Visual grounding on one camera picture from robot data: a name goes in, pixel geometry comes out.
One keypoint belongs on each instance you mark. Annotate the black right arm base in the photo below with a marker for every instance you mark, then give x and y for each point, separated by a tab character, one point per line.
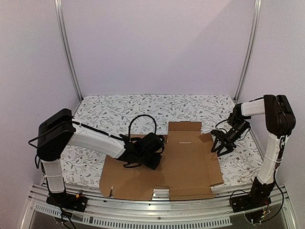
240	200

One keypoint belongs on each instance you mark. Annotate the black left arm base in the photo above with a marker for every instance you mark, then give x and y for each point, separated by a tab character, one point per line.
76	202

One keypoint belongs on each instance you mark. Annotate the aluminium frame post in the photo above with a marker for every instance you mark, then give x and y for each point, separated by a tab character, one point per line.
67	50
249	50

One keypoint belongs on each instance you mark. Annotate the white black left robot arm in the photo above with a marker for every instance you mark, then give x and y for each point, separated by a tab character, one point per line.
62	131

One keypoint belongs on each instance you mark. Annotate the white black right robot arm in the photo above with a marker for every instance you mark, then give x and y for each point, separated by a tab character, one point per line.
279	121

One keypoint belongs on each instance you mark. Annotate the aluminium front rail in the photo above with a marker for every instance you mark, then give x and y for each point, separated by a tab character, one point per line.
159	213

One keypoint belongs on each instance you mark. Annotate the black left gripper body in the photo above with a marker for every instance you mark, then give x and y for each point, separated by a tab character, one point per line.
144	161

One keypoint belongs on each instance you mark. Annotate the right aluminium frame post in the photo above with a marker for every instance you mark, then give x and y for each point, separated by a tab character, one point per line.
249	50

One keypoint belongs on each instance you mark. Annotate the brown cardboard box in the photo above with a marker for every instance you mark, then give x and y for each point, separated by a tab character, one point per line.
188	169

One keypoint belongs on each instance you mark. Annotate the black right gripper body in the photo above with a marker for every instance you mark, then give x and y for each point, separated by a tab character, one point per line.
225	141

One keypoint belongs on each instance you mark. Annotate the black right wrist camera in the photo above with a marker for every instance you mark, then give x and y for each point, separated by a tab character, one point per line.
217	133

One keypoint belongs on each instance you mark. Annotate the left aluminium frame post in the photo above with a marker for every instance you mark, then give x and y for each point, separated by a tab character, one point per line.
67	50

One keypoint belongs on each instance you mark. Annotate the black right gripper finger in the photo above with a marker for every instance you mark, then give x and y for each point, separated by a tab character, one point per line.
223	149
217	146

